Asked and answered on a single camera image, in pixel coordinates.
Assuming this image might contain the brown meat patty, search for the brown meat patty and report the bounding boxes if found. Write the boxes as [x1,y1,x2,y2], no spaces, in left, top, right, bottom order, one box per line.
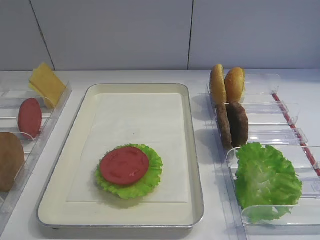
[226,102,249,148]
[216,103,233,150]

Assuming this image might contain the red tomato slice on tray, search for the red tomato slice on tray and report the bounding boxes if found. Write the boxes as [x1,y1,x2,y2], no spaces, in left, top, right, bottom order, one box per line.
[99,146,149,185]

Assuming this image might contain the green lettuce leaf on tray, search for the green lettuce leaf on tray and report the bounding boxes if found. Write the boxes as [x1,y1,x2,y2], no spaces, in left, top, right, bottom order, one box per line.
[94,143,163,200]

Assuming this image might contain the yellow cheese slices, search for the yellow cheese slices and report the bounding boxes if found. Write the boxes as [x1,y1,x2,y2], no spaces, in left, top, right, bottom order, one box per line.
[28,62,66,109]

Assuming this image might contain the green lettuce pile in rack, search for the green lettuce pile in rack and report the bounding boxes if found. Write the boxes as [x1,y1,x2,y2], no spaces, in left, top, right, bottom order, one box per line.
[234,142,303,223]

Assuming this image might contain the red tomato slice in rack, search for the red tomato slice in rack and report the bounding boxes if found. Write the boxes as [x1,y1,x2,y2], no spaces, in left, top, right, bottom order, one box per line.
[18,98,42,139]

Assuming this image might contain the brown bread bun in rack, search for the brown bread bun in rack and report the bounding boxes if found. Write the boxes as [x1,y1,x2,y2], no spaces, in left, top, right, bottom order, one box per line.
[0,132,25,192]

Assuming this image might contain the white parchment paper sheet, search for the white parchment paper sheet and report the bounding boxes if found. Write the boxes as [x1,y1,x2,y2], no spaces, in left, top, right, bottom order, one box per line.
[67,93,189,203]

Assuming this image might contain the cream metal baking tray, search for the cream metal baking tray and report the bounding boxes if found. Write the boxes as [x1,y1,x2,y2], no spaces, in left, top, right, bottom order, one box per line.
[37,83,204,228]

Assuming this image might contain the golden bun half left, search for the golden bun half left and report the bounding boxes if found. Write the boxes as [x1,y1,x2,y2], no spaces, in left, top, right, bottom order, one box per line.
[209,63,227,105]

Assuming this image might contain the golden bun half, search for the golden bun half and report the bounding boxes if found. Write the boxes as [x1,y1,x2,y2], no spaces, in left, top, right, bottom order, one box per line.
[224,67,245,103]
[209,63,227,105]

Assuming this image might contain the golden bun half right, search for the golden bun half right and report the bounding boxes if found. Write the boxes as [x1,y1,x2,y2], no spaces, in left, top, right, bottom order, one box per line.
[224,67,245,103]

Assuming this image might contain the clear acrylic rack right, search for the clear acrylic rack right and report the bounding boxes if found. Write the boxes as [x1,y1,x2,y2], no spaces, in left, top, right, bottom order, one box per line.
[206,74,320,240]

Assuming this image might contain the clear acrylic rack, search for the clear acrylic rack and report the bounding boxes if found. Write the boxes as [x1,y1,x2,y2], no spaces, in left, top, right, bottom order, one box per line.
[206,74,320,240]
[0,82,72,226]

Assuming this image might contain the red white striped strip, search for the red white striped strip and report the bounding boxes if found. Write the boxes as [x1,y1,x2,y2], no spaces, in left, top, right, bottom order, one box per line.
[271,93,320,177]

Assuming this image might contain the clear acrylic rack left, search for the clear acrylic rack left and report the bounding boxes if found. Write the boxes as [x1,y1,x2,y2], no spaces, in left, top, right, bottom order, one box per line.
[0,82,72,226]

